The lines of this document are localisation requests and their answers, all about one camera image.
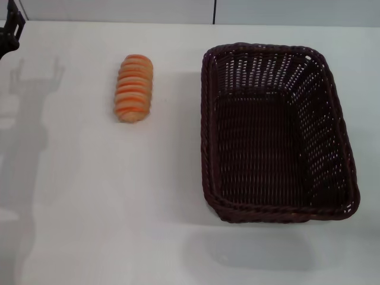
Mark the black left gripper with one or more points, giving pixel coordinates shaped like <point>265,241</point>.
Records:
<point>7,44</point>

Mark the dark brown woven basket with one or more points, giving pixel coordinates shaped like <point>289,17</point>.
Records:
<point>255,142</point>

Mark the black vertical wall strip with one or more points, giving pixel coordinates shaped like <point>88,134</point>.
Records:
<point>214,12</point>

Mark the orange striped bread loaf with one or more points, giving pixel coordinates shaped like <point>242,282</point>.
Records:
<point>133,89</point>

